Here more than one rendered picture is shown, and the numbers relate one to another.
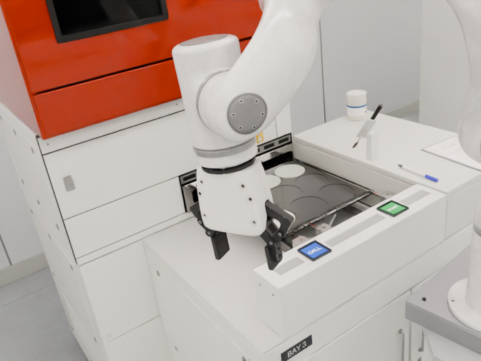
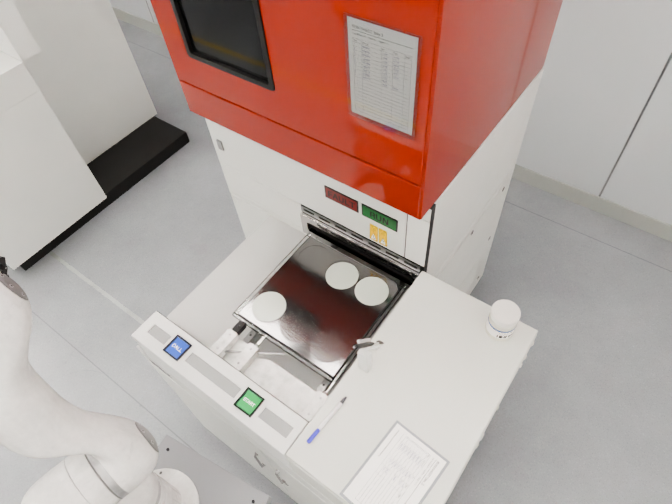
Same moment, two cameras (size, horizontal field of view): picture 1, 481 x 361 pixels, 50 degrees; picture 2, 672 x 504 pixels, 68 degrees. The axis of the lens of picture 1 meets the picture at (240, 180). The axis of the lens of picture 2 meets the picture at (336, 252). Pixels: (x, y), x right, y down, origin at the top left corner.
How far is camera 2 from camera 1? 1.58 m
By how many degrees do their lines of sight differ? 59
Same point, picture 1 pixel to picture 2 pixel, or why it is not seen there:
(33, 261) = not seen: hidden behind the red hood
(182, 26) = (288, 104)
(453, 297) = (164, 473)
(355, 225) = (220, 373)
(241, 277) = (221, 306)
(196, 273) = (225, 272)
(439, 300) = (167, 462)
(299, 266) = (157, 342)
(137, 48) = (248, 96)
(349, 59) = not seen: outside the picture
